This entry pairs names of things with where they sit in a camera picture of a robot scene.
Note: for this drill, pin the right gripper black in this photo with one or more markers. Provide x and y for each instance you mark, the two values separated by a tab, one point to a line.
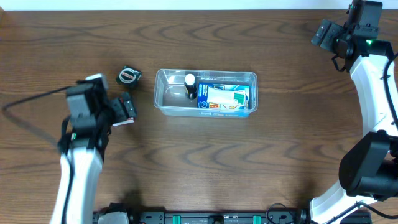
325	35

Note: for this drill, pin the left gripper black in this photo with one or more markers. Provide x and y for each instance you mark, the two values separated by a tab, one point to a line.
123	109

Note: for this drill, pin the dark green round-logo box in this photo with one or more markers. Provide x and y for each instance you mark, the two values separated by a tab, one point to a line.
128	76

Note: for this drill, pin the red orange medicine box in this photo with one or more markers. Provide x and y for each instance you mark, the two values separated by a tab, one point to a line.
120	116

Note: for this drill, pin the dark syrup bottle white cap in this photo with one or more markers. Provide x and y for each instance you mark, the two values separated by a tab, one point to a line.
190	86

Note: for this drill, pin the blue fever patch box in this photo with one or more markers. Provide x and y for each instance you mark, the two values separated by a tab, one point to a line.
202	92

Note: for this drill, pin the white green medicine box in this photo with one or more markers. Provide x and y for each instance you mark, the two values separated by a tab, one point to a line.
227	97

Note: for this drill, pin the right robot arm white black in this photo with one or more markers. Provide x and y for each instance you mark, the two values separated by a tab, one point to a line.
368	172

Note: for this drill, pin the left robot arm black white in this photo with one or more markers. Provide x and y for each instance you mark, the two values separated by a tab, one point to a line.
84	137

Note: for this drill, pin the clear plastic container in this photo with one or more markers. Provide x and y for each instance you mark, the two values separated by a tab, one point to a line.
170	93

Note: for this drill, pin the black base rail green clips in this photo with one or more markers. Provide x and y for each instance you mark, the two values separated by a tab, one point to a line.
119	213

